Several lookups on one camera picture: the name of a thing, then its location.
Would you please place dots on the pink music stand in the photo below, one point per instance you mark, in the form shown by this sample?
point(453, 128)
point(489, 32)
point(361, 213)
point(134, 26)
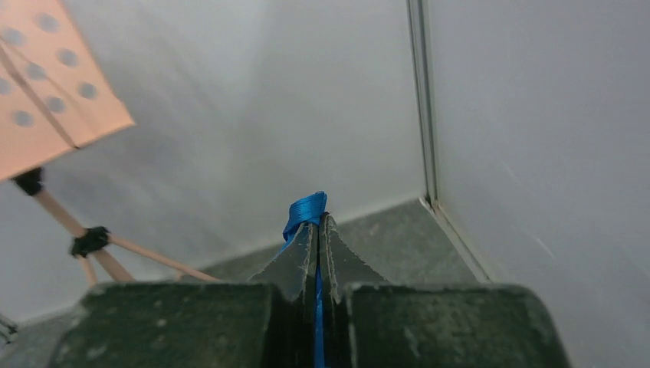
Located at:
point(55, 99)

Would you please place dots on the blue cloth napkin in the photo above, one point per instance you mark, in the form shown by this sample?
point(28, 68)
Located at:
point(310, 209)

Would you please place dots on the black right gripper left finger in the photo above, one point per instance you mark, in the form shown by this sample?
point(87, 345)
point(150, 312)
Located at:
point(266, 321)

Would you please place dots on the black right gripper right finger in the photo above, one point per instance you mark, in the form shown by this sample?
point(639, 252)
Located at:
point(369, 322)

